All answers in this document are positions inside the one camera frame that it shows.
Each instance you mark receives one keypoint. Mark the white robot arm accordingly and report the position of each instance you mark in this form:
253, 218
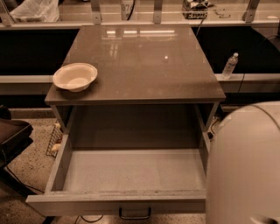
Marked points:
243, 167

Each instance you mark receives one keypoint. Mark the grey cabinet with glossy top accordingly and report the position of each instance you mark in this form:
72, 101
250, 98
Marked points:
151, 79

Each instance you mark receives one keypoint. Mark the open grey top drawer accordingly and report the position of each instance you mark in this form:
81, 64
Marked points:
129, 156

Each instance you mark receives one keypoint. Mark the white plastic bag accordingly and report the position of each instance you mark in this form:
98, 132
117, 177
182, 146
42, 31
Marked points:
37, 11

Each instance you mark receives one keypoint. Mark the white paper bowl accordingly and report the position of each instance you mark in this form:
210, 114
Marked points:
75, 77

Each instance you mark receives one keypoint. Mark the clear plastic water bottle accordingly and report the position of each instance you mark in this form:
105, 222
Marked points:
230, 66

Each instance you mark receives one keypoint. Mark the black electronic box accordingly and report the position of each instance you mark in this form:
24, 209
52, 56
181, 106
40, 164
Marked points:
194, 9

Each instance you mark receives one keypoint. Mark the black chair at left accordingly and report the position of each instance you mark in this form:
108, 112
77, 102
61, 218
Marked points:
14, 139

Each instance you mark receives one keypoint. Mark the wire basket on floor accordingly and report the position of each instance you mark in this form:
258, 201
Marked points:
55, 141

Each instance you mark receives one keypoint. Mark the black drawer handle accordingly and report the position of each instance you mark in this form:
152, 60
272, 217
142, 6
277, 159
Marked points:
134, 215

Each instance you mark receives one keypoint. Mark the grey railing frame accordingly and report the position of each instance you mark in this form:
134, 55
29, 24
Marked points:
75, 13

